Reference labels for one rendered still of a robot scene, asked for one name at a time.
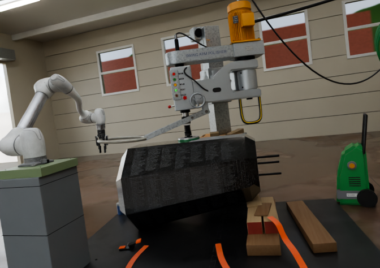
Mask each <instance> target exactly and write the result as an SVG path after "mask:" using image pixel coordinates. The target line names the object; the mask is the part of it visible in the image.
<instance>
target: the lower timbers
mask: <svg viewBox="0 0 380 268"><path fill-rule="evenodd" d="M286 205H287V209H288V211H289V212H290V214H291V216H292V218H293V219H294V221H295V223H296V224H297V226H298V228H299V229H300V231H301V233H302V234H303V236H304V237H305V239H306V241H307V243H308V244H309V246H310V248H311V249H312V251H313V253H326V252H337V244H336V241H335V240H334V239H333V238H332V236H331V235H330V234H329V233H328V232H327V230H326V229H325V228H324V226H323V225H322V224H321V223H320V222H319V220H318V219H317V218H316V217H315V215H314V214H313V213H312V212H311V211H310V209H309V208H308V207H307V206H306V204H305V203H304V202H303V201H291V202H286ZM262 225H263V234H254V235H249V234H248V236H247V245H246V246H247V256H281V255H282V254H281V248H280V238H279V234H265V228H264V219H263V216H262Z"/></svg>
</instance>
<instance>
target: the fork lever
mask: <svg viewBox="0 0 380 268"><path fill-rule="evenodd" d="M203 115H205V114H204V110H201V111H199V112H196V113H194V114H192V115H190V116H188V117H186V118H184V119H181V120H178V121H176V122H173V123H171V124H169V125H167V126H165V127H162V128H160V129H158V130H156V131H153V132H151V133H149V134H147V135H145V136H144V137H146V140H149V139H151V138H154V137H156V136H158V135H160V134H163V133H165V132H167V131H169V130H171V129H174V128H176V127H178V126H181V125H183V124H185V123H188V122H190V121H192V120H194V119H197V118H199V117H201V116H203Z"/></svg>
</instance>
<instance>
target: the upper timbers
mask: <svg viewBox="0 0 380 268"><path fill-rule="evenodd" d="M260 200H261V203H271V207H270V211H269V215H268V216H263V219H264V228H265V234H279V231H278V229H277V227H276V225H275V224H274V223H273V222H272V221H271V220H270V219H269V218H267V217H271V216H273V217H274V218H276V219H277V220H278V221H279V218H278V215H277V210H276V207H275V203H274V199H273V197H261V198H260ZM256 209H257V207H252V208H248V214H247V229H248V234H249V235H254V234H263V225H262V216H254V214H255V212H256Z"/></svg>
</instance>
